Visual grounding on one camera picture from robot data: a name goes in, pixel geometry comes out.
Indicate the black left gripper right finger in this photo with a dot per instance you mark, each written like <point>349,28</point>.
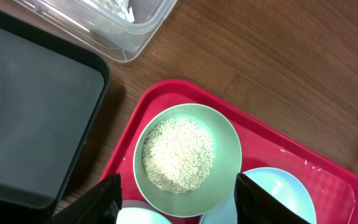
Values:
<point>254,205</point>

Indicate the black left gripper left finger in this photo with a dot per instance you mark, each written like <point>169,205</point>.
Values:
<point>100,205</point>

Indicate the red plastic tray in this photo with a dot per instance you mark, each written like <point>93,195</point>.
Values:
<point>333,189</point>

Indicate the light blue bowl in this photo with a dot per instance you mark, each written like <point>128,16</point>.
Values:
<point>139,212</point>

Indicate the light blue plate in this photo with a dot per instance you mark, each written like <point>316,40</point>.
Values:
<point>283,186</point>

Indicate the green bowl with rice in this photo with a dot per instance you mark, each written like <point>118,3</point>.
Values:
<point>186,160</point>

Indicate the black bin tray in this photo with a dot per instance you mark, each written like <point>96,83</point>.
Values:
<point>50,93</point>

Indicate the clear plastic bin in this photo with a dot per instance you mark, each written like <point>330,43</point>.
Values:
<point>112,36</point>

